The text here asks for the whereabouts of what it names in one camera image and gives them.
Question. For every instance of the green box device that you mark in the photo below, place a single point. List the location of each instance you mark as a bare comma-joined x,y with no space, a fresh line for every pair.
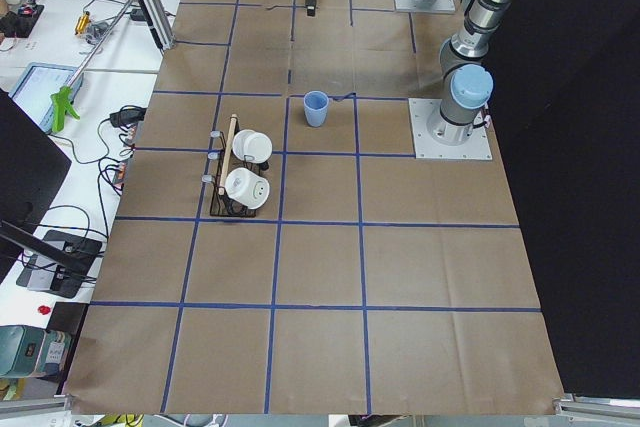
28,351

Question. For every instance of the brown paper table mat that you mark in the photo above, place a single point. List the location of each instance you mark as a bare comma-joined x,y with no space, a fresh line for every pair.
369,282

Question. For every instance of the white smiley mug front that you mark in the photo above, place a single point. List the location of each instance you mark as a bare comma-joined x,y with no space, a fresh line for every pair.
247,188

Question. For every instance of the black power adapter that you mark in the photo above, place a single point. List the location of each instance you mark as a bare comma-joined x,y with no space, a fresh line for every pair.
127,115

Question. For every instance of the white smiley mug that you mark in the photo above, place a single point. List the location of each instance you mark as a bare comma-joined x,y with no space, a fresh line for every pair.
247,188
252,146

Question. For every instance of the light blue plastic cup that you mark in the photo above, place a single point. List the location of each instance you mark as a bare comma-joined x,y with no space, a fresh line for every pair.
316,105

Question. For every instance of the blue framed tablet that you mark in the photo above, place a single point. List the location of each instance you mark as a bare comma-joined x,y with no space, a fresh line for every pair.
46,93

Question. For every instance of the black wire cup rack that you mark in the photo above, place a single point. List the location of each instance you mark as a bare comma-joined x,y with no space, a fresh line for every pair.
225,161

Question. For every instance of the green handled reacher grabber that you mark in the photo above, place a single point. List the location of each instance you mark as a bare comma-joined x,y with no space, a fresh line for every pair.
85,62

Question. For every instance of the black monitor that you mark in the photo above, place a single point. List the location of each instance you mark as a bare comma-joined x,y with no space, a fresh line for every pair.
33,168

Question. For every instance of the white smiley mug rear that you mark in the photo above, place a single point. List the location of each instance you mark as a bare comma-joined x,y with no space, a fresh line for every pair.
252,146

